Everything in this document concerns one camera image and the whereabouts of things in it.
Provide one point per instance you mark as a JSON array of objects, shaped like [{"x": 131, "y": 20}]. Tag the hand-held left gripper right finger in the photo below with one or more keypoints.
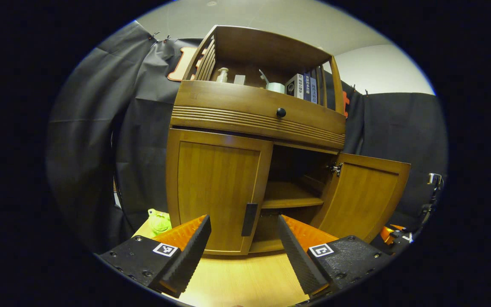
[{"x": 296, "y": 256}]

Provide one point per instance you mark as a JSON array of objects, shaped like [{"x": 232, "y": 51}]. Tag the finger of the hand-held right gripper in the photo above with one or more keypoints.
[{"x": 387, "y": 233}]

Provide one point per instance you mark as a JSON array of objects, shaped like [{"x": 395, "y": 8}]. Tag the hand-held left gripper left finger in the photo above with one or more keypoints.
[{"x": 190, "y": 256}]

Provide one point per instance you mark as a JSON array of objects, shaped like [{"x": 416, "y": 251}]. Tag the wooden shoe cabinet door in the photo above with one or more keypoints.
[
  {"x": 365, "y": 200},
  {"x": 215, "y": 183}
]

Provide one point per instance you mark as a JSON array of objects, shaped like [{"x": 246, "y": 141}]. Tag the wooden double-door shoe cabinet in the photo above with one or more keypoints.
[{"x": 262, "y": 47}]

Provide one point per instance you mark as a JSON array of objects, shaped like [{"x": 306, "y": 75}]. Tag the wooden cabinet inner shelf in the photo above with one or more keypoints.
[{"x": 288, "y": 196}]

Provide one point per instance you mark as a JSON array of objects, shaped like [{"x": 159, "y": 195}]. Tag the metal door hinge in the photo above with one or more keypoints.
[{"x": 336, "y": 169}]

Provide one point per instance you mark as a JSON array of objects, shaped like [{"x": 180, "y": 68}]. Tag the wooden cabinet drawer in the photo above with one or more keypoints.
[{"x": 228, "y": 102}]

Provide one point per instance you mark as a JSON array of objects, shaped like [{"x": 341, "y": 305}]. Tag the green toy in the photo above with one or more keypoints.
[{"x": 159, "y": 221}]

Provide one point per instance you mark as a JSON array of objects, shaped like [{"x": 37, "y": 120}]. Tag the black drawer knob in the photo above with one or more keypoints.
[{"x": 281, "y": 112}]

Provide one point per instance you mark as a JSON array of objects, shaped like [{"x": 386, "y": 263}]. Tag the light blue book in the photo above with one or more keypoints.
[{"x": 313, "y": 89}]

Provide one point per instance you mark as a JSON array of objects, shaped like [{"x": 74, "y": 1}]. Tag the black backdrop cloth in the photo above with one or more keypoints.
[{"x": 88, "y": 140}]

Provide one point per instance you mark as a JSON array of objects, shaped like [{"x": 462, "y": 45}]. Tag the pale green cup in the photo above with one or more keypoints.
[{"x": 275, "y": 87}]

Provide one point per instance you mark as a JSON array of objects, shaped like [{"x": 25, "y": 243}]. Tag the pale stick in cup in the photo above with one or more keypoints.
[{"x": 264, "y": 76}]

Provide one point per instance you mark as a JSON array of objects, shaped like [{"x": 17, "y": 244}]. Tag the small grey box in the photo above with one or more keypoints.
[{"x": 239, "y": 79}]

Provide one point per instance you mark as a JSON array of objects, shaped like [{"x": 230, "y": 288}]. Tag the white bottle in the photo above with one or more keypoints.
[{"x": 222, "y": 75}]

